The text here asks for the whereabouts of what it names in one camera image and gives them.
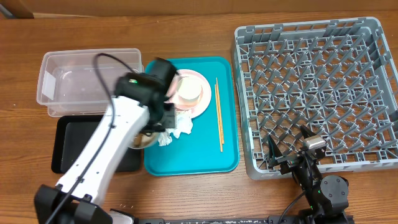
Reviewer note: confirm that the grey dishwasher rack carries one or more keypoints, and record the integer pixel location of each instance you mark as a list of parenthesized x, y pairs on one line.
[(337, 77)]

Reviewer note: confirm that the grey bowl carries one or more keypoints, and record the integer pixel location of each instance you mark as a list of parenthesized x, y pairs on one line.
[(142, 141)]

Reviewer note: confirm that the teal serving tray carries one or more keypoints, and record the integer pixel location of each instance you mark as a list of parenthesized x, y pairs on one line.
[(200, 152)]

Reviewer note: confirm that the small pink plate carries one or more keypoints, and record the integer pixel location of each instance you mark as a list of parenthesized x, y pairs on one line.
[(178, 102)]

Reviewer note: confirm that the white napkin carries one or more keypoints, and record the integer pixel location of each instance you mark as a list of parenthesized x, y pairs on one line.
[(183, 123), (165, 138)]

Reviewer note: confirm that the cream cup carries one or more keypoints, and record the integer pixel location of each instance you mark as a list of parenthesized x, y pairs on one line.
[(189, 89)]

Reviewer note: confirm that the black plastic tray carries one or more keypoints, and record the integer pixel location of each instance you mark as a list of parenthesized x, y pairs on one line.
[(72, 135)]

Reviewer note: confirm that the left wooden chopstick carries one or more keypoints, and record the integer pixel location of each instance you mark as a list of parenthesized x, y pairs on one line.
[(218, 118)]

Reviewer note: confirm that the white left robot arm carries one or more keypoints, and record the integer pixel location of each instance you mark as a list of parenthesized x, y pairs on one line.
[(80, 192)]

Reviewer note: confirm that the clear plastic bin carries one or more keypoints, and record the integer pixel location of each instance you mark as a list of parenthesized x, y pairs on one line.
[(67, 83)]

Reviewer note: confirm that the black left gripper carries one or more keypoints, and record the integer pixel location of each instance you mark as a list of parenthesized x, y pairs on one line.
[(170, 123)]

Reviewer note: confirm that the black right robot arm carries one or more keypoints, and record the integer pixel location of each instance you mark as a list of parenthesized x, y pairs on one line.
[(327, 196)]

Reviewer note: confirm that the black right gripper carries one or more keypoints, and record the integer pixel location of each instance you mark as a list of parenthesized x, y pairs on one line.
[(290, 158)]

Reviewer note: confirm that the large pink plate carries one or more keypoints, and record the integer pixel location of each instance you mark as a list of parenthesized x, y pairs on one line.
[(204, 103)]

